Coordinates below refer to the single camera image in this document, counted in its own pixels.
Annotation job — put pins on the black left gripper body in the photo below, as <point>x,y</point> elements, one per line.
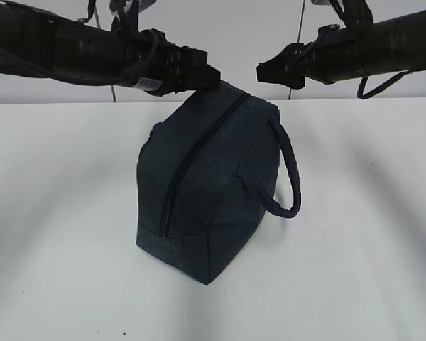
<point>168,65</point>

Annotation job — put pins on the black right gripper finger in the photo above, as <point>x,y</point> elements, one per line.
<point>285,63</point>
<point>294,81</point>

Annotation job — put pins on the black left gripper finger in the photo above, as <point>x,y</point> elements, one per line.
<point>205,77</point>

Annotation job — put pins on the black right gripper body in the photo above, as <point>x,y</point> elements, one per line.
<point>318,59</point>

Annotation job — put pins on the dark blue zip bag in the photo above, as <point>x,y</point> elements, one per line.
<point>206,177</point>

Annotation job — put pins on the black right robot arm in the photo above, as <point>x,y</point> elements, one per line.
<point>377,54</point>

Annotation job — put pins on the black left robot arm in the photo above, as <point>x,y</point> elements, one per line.
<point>36,43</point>

